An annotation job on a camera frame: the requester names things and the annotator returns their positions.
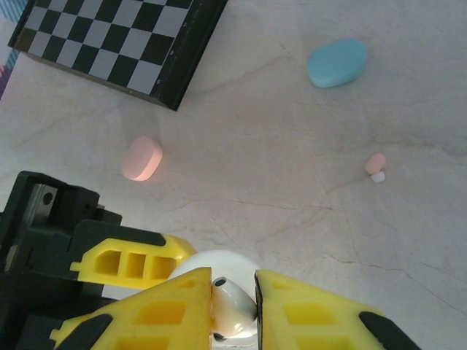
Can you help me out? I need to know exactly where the pink earbud white tip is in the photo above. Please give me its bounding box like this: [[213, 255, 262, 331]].
[[363, 152, 387, 183]]

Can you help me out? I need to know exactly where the white earbud charging case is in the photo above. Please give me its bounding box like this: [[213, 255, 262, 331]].
[[166, 249, 258, 292]]

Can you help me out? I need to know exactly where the pink earbud charging case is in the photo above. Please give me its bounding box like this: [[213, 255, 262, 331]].
[[122, 136, 164, 182]]

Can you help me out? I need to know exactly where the black grey chessboard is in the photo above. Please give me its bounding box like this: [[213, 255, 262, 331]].
[[7, 0, 229, 112]]

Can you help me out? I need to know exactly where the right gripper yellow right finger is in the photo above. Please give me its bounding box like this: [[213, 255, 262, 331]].
[[254, 268, 421, 350]]

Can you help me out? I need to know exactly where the blue earbud charging case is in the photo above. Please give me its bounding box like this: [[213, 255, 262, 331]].
[[306, 38, 368, 88]]

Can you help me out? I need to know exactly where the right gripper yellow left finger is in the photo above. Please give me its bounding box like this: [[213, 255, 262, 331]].
[[50, 266, 215, 350]]

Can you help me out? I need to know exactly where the white stemmed earbud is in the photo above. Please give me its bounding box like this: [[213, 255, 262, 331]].
[[210, 276, 257, 343]]

